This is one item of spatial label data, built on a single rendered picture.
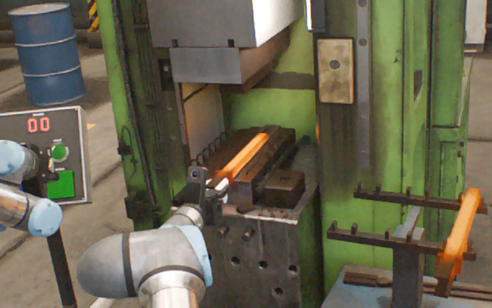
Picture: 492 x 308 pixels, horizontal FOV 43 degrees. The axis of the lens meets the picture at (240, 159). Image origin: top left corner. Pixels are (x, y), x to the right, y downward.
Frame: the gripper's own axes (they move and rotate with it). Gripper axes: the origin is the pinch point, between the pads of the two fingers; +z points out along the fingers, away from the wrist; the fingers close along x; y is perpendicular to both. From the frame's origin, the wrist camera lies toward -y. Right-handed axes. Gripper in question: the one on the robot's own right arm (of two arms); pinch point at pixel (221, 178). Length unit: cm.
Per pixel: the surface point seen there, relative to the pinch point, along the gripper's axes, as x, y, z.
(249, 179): 7.0, 1.3, 3.5
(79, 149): -40.6, -8.7, -6.3
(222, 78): 2.5, -27.8, 2.3
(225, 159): -5.8, 1.3, 16.3
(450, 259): 63, -3, -34
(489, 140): 66, 98, 296
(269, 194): 12.7, 4.9, 2.6
